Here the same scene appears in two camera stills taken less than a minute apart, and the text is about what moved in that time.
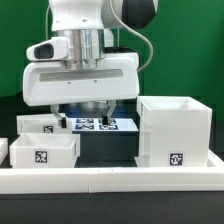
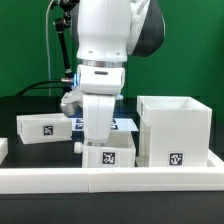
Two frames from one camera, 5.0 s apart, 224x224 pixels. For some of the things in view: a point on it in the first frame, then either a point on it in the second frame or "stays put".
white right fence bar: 213,160 stays put
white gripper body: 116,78 to 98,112
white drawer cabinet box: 173,132 stays put
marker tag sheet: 97,125 stays put
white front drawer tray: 45,150 to 118,151
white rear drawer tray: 41,124 stays put
